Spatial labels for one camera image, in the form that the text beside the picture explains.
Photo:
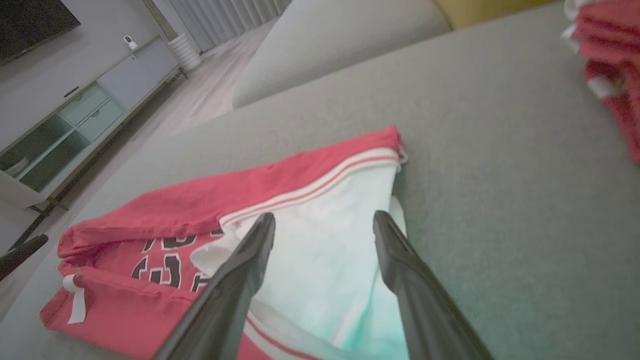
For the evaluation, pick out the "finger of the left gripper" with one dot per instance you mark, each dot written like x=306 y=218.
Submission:
x=22 y=252

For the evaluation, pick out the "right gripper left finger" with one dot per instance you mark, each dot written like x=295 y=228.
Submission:
x=225 y=310

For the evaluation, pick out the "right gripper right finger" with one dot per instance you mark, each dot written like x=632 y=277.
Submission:
x=425 y=310

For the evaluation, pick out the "red basketball jersey with number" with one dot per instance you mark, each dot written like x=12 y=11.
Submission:
x=175 y=210

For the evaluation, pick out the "red shorts with white stripe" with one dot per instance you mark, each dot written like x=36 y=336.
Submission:
x=615 y=40

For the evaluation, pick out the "grey sofa seat, large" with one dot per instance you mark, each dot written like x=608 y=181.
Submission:
x=500 y=200

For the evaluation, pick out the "grey low media cabinet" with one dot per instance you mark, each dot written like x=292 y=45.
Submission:
x=135 y=70

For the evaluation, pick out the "black flat television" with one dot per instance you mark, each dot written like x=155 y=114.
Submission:
x=30 y=25

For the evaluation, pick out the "white ribbed plant pot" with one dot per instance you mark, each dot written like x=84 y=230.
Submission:
x=185 y=52

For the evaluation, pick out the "indoor tree with brown trunk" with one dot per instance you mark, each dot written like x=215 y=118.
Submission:
x=160 y=20

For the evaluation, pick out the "grey sofa seat cushion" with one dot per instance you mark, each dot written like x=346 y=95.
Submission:
x=340 y=40

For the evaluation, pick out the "grey pleated curtain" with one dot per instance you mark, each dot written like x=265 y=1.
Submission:
x=225 y=15

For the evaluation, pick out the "large yellow sofa backrest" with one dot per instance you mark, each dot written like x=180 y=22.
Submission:
x=480 y=10

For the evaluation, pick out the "small white security camera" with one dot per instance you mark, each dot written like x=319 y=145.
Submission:
x=129 y=40

